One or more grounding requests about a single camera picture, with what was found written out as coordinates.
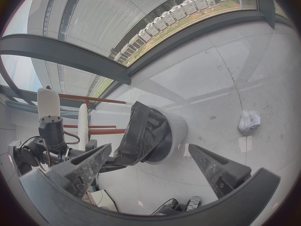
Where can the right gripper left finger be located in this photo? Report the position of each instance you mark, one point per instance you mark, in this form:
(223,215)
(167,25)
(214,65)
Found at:
(89,168)

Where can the white chair with brown legs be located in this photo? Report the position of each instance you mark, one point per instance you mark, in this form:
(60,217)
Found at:
(48,102)

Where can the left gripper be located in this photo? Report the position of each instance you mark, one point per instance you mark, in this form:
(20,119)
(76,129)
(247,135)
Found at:
(76,153)

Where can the white trash bin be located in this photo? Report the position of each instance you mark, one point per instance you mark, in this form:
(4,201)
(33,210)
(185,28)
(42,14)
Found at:
(180,128)

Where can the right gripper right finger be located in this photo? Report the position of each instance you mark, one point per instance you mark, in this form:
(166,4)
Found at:
(211,171)

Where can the black plastic bag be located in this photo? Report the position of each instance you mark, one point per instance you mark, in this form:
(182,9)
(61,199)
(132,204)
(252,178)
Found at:
(138,135)

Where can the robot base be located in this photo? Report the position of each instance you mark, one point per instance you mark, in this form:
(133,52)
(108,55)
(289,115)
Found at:
(103,200)

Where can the white paper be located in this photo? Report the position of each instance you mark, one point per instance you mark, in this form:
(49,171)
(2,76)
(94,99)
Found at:
(249,122)

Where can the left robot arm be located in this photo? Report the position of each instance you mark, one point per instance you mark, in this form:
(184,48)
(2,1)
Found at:
(51,133)

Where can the window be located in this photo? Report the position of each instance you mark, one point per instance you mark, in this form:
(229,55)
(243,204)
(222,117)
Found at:
(70,53)

